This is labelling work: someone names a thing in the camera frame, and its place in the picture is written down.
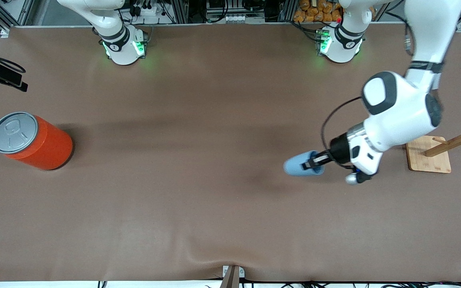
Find red can with grey lid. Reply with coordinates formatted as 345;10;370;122
0;112;74;171

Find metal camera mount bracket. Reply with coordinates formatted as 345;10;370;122
219;265;245;288

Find pile of orange round items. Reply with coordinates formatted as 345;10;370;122
293;0;342;23

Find white power strip with plugs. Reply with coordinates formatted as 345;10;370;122
132;2;160;17

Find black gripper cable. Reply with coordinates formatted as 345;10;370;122
321;96;365;160
0;43;27;74

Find blue cup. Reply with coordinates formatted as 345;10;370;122
283;150;327;177

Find brown table cover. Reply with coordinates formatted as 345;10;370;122
0;23;461;283

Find wooden mug tree stand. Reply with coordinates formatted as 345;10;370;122
405;107;461;174

